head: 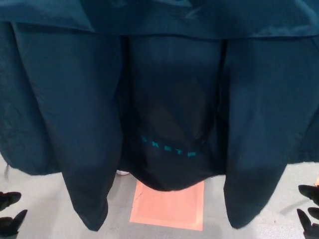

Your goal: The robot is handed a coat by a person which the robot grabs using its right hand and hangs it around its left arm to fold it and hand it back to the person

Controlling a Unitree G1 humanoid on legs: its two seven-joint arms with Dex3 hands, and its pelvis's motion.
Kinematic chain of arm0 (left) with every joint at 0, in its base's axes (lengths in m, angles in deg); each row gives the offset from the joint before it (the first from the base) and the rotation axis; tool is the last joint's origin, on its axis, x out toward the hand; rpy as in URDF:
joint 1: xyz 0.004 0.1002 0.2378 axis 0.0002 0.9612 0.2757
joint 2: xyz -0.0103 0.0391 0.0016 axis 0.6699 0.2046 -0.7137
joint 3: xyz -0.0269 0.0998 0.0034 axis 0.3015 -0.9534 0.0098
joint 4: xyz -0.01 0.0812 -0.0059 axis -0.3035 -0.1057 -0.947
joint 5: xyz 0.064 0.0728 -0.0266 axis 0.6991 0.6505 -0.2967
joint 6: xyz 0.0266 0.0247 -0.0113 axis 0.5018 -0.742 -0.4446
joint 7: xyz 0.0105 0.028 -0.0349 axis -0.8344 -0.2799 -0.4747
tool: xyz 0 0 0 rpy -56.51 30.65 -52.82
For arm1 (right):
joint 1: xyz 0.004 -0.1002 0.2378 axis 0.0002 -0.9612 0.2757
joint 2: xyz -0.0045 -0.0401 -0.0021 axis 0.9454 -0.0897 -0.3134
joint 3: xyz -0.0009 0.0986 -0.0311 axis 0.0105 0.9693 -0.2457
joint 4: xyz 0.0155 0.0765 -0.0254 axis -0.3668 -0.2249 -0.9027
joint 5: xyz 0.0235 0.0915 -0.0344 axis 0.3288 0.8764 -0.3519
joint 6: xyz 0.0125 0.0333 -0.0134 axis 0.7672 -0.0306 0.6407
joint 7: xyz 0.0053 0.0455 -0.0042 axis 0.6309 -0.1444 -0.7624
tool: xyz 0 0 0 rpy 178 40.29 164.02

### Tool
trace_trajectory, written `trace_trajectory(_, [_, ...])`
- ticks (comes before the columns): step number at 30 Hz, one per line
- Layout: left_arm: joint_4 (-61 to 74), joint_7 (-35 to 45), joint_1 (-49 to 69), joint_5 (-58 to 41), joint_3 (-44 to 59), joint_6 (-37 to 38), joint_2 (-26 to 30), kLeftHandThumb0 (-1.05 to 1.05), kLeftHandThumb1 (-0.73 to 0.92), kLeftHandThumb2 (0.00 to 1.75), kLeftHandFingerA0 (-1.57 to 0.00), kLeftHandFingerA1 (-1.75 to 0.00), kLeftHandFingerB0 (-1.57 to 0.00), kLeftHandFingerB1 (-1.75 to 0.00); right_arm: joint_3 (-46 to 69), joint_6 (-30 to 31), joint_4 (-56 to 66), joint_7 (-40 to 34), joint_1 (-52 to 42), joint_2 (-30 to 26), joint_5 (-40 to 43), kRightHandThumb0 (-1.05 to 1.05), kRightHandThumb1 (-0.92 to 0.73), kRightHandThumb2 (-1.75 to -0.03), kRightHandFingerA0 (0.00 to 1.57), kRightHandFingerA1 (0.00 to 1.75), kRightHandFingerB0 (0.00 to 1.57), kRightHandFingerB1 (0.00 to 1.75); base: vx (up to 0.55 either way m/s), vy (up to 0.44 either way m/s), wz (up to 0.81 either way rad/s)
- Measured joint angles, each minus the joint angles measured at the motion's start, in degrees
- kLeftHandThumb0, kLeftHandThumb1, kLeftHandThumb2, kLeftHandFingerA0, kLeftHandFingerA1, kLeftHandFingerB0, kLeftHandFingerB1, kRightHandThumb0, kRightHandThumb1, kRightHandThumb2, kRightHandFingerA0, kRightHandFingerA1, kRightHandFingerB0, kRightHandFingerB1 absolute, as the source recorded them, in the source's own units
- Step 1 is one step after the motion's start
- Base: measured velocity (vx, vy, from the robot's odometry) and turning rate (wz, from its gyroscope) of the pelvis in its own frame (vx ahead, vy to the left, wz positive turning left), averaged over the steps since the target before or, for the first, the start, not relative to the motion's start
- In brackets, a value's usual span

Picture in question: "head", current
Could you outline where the orange square floor mat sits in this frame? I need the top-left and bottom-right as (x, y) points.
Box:
(129, 179), (206, 233)

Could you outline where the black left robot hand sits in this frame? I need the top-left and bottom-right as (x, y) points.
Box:
(0, 191), (28, 239)

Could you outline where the dark teal coat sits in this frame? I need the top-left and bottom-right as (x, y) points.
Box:
(0, 0), (319, 230)

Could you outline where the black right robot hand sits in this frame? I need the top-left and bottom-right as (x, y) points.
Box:
(296, 184), (319, 239)

